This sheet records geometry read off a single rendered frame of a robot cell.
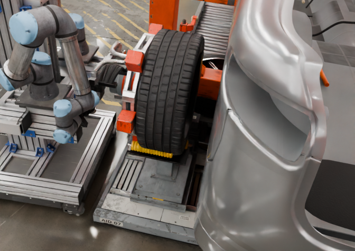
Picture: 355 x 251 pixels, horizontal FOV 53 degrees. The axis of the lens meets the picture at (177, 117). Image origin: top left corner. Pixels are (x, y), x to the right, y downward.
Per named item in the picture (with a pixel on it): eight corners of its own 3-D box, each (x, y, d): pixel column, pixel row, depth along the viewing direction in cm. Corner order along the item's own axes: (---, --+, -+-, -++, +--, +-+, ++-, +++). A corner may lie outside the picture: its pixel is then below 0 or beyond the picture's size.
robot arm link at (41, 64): (58, 77, 184) (55, 54, 176) (35, 87, 175) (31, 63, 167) (44, 68, 189) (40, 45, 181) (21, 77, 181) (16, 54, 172)
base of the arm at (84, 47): (61, 54, 222) (59, 40, 216) (69, 44, 234) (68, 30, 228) (84, 57, 221) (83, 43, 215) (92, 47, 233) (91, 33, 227)
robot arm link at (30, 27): (33, 85, 180) (62, 24, 138) (5, 98, 170) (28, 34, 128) (19, 66, 180) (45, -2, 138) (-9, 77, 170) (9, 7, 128)
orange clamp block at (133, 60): (142, 73, 169) (140, 65, 160) (127, 70, 170) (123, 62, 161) (146, 60, 171) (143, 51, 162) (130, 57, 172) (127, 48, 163)
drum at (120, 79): (145, 105, 194) (146, 83, 186) (108, 98, 197) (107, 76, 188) (151, 91, 205) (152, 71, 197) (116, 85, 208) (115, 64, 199)
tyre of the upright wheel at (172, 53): (206, 10, 168) (204, 63, 232) (158, 3, 171) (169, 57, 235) (177, 145, 154) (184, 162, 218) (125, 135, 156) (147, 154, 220)
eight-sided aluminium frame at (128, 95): (133, 156, 191) (134, 69, 158) (122, 154, 192) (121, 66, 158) (157, 100, 234) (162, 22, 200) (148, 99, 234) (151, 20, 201)
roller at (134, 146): (175, 161, 204) (176, 154, 201) (126, 151, 207) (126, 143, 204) (177, 154, 209) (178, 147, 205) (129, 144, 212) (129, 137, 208)
